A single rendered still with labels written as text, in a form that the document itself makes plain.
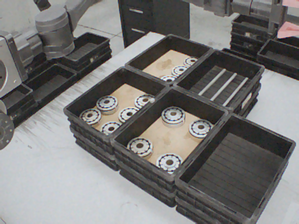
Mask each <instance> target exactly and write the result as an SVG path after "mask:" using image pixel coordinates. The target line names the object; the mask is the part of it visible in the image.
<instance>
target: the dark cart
mask: <svg viewBox="0 0 299 224"><path fill-rule="evenodd" d="M118 6H119V12H120V21H121V31H122V35H123V41H124V49H125V48H127V47H129V46H130V45H131V44H132V43H135V42H136V41H137V40H139V39H140V38H142V37H144V36H145V35H146V34H148V33H149V32H153V33H157V34H162V35H165V36H167V35H169V34H173V35H176V36H181V37H183V38H186V39H190V3H188V2H185V1H181V0H118Z"/></svg>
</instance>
